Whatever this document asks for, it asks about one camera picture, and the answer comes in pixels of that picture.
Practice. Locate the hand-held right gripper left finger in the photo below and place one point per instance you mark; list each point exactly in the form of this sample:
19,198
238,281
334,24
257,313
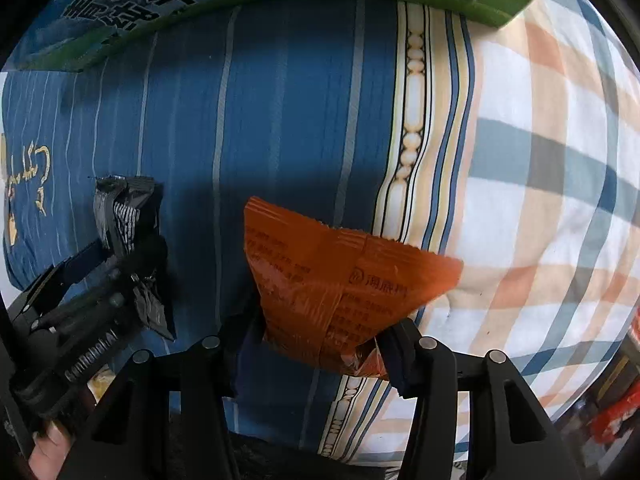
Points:
247,360

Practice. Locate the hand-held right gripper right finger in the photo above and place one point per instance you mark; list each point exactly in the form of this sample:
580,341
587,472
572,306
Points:
392,360

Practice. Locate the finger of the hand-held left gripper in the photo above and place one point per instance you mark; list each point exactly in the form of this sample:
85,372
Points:
80,262
110,300

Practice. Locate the black snack packet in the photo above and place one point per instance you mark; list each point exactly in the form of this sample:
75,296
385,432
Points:
125,210

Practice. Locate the orange panda snack packet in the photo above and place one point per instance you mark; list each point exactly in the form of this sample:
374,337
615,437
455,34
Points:
320,280

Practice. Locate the printed cardboard box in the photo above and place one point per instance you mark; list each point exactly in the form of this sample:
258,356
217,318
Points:
200,0

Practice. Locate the person's left hand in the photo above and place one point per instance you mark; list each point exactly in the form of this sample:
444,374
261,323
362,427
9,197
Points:
52,450

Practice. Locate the plaid bed sheet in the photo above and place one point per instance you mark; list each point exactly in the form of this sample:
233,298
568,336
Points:
550,160

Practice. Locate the blue striped blanket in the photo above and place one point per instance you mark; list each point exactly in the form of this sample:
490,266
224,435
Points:
300,110

